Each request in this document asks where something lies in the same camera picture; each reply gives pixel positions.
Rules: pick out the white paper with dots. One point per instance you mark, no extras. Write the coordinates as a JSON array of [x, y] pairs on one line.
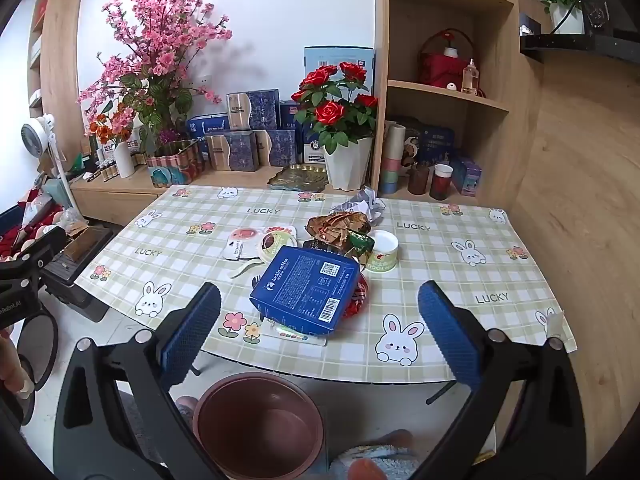
[[362, 205]]

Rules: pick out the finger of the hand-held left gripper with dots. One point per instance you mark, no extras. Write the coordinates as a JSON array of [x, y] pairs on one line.
[[47, 247]]

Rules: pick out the black folding table frame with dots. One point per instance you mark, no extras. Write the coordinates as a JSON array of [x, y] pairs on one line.
[[440, 392]]

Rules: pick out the pink blossom artificial plant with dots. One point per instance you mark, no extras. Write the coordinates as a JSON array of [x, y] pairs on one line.
[[165, 25]]

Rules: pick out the black wall shelf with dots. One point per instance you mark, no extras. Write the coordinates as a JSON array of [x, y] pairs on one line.
[[575, 45]]

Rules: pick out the red roses in white pot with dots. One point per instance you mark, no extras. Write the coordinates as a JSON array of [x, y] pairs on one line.
[[347, 165]]

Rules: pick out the round yogurt cup lid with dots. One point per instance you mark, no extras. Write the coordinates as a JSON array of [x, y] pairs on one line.
[[275, 242]]

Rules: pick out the white flower print pouch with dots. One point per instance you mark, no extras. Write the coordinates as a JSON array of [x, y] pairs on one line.
[[240, 242]]

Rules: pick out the white printed packet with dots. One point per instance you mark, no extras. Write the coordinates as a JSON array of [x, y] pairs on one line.
[[295, 338]]

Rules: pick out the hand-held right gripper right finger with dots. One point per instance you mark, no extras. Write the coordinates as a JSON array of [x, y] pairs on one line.
[[447, 335]]

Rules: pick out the low wooden cabinet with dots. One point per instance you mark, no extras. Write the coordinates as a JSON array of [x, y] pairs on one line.
[[125, 200]]

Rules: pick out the black case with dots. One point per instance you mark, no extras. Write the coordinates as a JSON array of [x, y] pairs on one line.
[[85, 260]]

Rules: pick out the dark brown glass cup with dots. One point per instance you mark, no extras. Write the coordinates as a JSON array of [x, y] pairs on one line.
[[419, 180]]

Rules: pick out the light blue carton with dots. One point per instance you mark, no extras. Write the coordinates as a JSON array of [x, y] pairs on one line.
[[330, 57]]

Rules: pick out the green paper yogurt cup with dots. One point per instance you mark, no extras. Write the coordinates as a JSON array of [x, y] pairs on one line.
[[382, 255]]

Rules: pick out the person's right foot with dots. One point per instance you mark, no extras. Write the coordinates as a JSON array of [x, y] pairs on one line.
[[367, 470]]

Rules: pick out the fluffy blue slipper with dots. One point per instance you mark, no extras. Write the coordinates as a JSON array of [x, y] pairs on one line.
[[370, 452]]

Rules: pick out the red paper cup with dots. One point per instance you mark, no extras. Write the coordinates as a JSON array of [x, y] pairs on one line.
[[441, 185]]

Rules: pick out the red plastic wrapper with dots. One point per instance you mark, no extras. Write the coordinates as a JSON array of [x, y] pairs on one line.
[[357, 295]]

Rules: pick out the black lantern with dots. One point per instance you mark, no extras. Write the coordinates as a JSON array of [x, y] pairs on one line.
[[595, 10]]

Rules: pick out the tall wooden bookshelf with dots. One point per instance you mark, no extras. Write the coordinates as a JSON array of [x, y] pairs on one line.
[[60, 60]]

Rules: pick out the blue cardboard box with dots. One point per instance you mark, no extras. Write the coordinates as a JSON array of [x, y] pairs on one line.
[[305, 285]]

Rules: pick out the red basket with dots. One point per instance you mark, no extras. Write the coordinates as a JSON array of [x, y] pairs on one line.
[[440, 67]]

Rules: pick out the clear glass bottle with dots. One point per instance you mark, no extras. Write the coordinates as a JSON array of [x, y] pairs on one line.
[[470, 77]]

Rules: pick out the gold decorative tray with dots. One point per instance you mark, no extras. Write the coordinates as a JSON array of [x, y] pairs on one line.
[[295, 177]]

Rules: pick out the dark blue white label box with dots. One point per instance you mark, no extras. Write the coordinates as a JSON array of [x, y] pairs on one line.
[[312, 147]]

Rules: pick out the folding table with checked cloth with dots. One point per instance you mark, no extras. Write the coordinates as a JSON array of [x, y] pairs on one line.
[[450, 255]]

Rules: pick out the stack of pastel cups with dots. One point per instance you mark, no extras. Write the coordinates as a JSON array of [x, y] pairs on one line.
[[392, 160]]

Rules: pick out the person's left hand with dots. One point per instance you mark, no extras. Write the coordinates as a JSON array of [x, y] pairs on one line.
[[12, 365]]

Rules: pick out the gold wrapper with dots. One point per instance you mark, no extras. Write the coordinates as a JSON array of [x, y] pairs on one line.
[[335, 227]]

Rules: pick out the striped planter with purple flowers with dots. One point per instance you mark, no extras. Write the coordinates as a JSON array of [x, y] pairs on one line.
[[175, 165]]

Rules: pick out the wooden shelf unit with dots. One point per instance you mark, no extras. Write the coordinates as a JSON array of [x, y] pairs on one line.
[[450, 102]]

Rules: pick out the small purple box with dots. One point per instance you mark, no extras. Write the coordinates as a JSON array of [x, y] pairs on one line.
[[467, 177]]

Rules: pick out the brown plastic bin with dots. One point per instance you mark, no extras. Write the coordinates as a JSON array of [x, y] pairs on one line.
[[260, 425]]

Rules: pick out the white standing fan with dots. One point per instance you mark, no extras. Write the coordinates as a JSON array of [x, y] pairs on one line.
[[37, 132]]

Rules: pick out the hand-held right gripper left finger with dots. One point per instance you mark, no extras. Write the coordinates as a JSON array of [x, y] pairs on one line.
[[192, 335]]

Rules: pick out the row of small brown bottles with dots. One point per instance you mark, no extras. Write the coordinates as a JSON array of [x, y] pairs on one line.
[[105, 170]]

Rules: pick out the pile of red bouquets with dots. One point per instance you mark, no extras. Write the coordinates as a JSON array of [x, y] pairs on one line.
[[30, 220]]

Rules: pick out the orange flowers in white vase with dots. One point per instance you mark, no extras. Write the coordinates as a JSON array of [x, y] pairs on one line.
[[124, 160]]

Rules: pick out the dark blue picture box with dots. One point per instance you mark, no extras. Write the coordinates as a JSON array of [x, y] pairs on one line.
[[430, 140]]

